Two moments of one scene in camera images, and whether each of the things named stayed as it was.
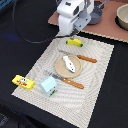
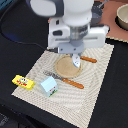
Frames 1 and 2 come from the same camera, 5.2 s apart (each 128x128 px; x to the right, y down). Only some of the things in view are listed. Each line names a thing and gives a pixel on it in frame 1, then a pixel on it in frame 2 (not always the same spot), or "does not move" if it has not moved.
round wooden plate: (62, 70) does not move
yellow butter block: (24, 82) does not move
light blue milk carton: (49, 86) does not move
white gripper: (74, 15) -> (69, 39)
